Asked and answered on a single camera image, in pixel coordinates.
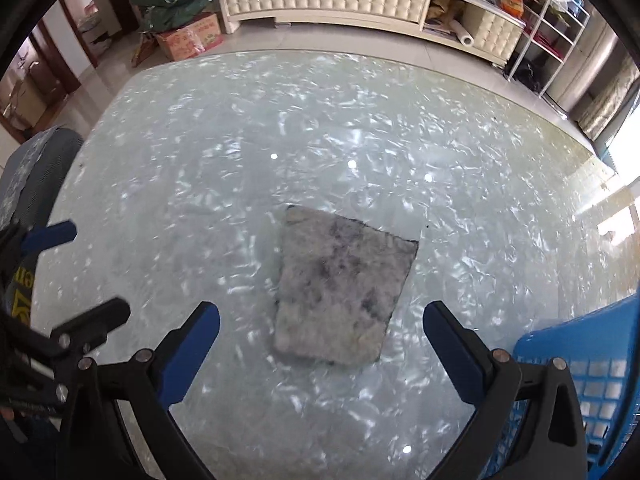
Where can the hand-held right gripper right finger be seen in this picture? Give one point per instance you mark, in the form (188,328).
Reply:
(452,355)

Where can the white metal rack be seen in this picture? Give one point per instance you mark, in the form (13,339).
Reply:
(576,35)

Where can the grey mesh chair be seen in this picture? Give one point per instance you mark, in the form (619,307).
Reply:
(35,170)

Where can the patterned beige curtain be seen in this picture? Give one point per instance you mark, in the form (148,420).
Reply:
(612,105)

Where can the red printed cardboard box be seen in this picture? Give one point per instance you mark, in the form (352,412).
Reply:
(190,35)

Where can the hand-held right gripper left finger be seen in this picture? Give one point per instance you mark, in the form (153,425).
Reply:
(192,355)

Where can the blue plastic basket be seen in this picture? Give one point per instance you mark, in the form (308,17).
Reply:
(575,340)

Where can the grey felt cloth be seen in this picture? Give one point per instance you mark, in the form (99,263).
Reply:
(340,285)

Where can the silver standing air conditioner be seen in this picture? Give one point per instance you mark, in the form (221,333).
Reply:
(585,70)

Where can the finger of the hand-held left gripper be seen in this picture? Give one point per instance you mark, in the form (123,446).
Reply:
(95,317)
(50,235)

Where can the paper towel roll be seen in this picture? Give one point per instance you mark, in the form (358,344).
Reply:
(462,34)

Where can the black bag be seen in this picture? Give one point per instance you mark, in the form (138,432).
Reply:
(525,72)

